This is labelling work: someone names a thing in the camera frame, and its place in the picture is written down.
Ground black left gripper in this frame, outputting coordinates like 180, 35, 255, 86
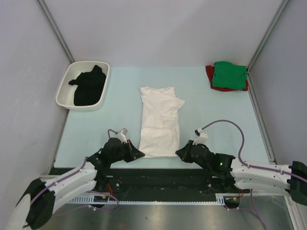
109, 139, 144, 163

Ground white t-shirt with robot print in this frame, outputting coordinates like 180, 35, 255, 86
139, 86, 185, 158

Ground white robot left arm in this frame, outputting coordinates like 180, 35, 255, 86
23, 138, 145, 230

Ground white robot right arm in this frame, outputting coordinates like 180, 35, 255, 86
176, 140, 307, 206

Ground black t-shirt in bin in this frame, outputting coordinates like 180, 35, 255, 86
68, 65, 106, 106

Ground white plastic bin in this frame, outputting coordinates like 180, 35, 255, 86
56, 61, 110, 111

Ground red folded t-shirt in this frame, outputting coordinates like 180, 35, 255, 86
206, 65, 248, 92

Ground green folded t-shirt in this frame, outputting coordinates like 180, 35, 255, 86
212, 61, 248, 90

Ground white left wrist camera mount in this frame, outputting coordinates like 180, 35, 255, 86
115, 128, 128, 143

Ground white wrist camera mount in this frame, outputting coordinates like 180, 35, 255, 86
193, 128, 208, 145
115, 128, 128, 143

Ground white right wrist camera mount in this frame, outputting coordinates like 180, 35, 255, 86
193, 128, 208, 145

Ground white slotted cable duct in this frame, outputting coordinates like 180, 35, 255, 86
67, 193, 227, 207

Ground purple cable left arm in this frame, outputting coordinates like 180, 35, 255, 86
23, 128, 120, 228

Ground right aluminium corner post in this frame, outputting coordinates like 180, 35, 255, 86
245, 0, 292, 72

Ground aluminium corner post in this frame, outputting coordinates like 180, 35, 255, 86
35, 0, 75, 63
245, 0, 292, 72

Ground left aluminium corner post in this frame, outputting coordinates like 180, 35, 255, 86
35, 0, 75, 63

